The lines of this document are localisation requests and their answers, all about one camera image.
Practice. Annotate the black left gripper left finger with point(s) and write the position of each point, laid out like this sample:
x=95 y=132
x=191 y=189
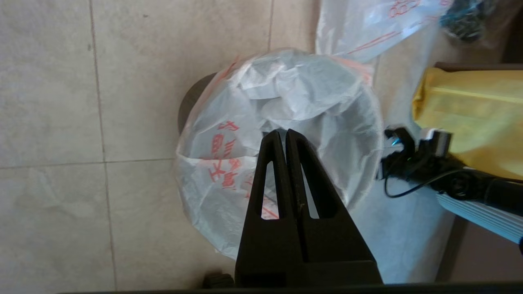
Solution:
x=265 y=245

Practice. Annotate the yellow fabric bag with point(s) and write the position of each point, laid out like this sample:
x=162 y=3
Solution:
x=474 y=118

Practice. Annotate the black round trash bin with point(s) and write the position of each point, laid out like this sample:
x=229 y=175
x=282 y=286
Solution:
x=192 y=102

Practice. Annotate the used white red liner bag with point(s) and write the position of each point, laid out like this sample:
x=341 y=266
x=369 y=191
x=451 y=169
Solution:
x=367 y=28

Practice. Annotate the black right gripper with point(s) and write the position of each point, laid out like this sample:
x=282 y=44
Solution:
x=398 y=167

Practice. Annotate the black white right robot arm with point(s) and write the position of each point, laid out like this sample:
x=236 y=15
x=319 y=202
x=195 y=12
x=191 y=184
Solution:
x=474 y=183

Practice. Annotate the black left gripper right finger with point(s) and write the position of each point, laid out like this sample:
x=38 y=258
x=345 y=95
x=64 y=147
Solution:
x=327 y=241

